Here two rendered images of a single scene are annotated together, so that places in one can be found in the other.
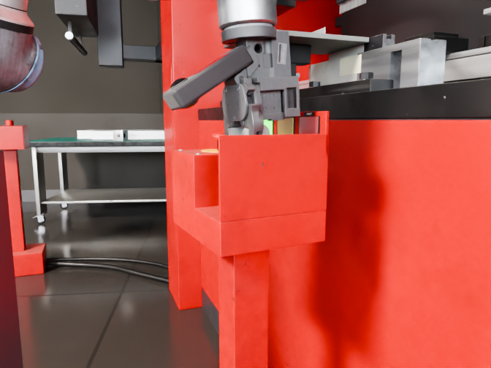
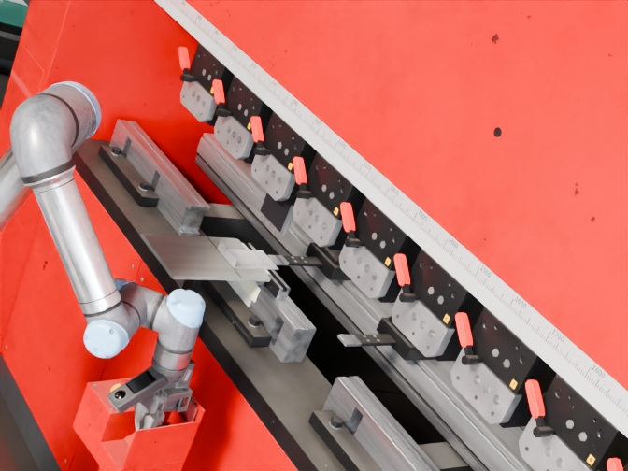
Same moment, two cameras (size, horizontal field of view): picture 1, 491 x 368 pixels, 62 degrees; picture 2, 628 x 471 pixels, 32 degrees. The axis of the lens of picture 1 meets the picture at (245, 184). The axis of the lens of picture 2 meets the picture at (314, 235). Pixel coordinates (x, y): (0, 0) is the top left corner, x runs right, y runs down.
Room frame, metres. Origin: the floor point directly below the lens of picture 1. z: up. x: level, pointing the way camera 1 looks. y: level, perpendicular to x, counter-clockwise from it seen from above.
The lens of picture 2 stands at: (-1.26, 0.52, 2.10)
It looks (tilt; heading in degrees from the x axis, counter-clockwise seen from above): 23 degrees down; 339
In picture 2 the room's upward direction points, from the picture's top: 23 degrees clockwise
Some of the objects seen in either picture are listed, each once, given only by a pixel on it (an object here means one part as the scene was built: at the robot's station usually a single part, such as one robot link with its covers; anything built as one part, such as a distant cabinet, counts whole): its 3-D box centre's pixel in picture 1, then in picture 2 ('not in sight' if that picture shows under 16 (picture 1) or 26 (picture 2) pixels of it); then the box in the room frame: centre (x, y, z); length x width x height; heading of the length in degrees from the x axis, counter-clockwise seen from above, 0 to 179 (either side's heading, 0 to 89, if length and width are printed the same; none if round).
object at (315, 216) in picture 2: not in sight; (334, 202); (0.82, -0.30, 1.26); 0.15 x 0.09 x 0.17; 21
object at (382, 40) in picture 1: (358, 50); (263, 270); (0.96, -0.25, 0.98); 0.20 x 0.03 x 0.03; 21
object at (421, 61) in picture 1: (364, 77); (259, 297); (0.93, -0.26, 0.92); 0.39 x 0.06 x 0.10; 21
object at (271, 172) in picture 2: not in sight; (290, 159); (1.01, -0.23, 1.26); 0.15 x 0.09 x 0.17; 21
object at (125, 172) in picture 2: not in sight; (127, 175); (1.53, 0.02, 0.89); 0.30 x 0.05 x 0.03; 21
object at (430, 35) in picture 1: (408, 44); (313, 258); (1.03, -0.40, 1.01); 0.26 x 0.12 x 0.05; 111
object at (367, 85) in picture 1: (337, 92); (231, 305); (0.93, -0.20, 0.89); 0.30 x 0.05 x 0.03; 21
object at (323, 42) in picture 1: (293, 43); (206, 257); (0.93, -0.11, 1.00); 0.26 x 0.18 x 0.01; 111
